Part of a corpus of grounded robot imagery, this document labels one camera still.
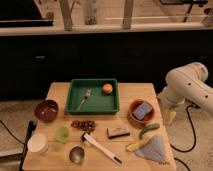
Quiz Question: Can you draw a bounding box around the grey blue cloth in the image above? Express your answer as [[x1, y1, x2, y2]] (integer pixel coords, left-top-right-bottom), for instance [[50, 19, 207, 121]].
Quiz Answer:
[[135, 135, 166, 163]]

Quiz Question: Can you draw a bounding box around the green cucumber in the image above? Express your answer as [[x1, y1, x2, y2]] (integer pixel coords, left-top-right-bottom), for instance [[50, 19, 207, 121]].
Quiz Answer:
[[138, 123, 160, 139]]

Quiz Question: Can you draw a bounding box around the dark red bowl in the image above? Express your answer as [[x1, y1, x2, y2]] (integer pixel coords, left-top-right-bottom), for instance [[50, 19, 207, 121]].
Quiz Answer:
[[34, 100, 58, 123]]

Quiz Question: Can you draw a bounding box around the black cable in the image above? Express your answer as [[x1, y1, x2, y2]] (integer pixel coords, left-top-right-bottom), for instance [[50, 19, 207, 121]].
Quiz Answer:
[[169, 104, 198, 154]]

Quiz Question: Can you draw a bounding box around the white paper cup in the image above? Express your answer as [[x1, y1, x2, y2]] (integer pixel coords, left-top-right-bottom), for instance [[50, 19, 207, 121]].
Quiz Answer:
[[27, 133, 48, 154]]

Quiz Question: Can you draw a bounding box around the blue sponge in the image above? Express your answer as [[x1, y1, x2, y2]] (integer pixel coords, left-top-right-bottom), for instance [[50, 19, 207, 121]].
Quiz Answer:
[[133, 102, 152, 120]]

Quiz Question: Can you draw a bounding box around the small metal bowl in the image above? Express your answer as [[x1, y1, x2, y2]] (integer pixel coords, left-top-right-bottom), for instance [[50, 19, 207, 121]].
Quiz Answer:
[[69, 146, 85, 164]]

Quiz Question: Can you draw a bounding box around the orange clay bowl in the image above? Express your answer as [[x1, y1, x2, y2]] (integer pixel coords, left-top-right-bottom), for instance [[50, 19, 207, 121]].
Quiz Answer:
[[127, 99, 155, 128]]

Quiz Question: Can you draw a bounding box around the silver fork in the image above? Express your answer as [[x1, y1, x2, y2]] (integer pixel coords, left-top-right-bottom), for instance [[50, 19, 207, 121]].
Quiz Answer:
[[77, 89, 92, 111]]

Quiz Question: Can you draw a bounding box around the green plastic cup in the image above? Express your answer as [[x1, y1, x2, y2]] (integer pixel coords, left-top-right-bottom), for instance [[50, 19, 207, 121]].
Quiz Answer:
[[55, 127, 69, 143]]

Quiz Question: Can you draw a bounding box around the bunch of purple grapes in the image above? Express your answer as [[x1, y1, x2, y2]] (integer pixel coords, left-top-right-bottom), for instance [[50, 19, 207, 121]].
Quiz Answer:
[[71, 120, 96, 132]]

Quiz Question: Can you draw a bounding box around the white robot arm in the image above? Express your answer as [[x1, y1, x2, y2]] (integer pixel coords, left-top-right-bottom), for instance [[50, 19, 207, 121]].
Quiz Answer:
[[157, 62, 213, 125]]

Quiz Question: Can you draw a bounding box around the wooden board eraser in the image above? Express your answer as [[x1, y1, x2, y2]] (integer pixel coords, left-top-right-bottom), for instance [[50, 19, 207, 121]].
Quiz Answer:
[[107, 127, 130, 139]]

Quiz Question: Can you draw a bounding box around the orange fruit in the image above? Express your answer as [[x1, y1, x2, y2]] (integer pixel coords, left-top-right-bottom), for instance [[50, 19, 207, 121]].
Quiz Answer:
[[102, 84, 113, 95]]

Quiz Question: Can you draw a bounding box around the green plastic tray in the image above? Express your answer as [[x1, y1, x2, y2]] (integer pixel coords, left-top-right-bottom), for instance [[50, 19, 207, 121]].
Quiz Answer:
[[65, 78, 120, 115]]

